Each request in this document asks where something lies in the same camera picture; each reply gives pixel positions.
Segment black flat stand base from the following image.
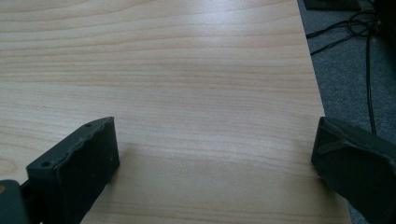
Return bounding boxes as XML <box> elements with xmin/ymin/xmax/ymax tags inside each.
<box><xmin>303</xmin><ymin>0</ymin><xmax>362</xmax><ymax>12</ymax></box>

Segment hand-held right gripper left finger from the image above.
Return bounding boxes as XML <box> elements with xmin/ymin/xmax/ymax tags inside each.
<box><xmin>25</xmin><ymin>116</ymin><xmax>120</xmax><ymax>224</ymax></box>

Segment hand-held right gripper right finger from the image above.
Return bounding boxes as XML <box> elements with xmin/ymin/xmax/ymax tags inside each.
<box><xmin>310</xmin><ymin>116</ymin><xmax>396</xmax><ymax>224</ymax></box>

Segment black cable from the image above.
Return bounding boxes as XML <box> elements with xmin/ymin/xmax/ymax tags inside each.
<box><xmin>305</xmin><ymin>19</ymin><xmax>379</xmax><ymax>56</ymax></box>
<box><xmin>348</xmin><ymin>11</ymin><xmax>381</xmax><ymax>136</ymax></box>

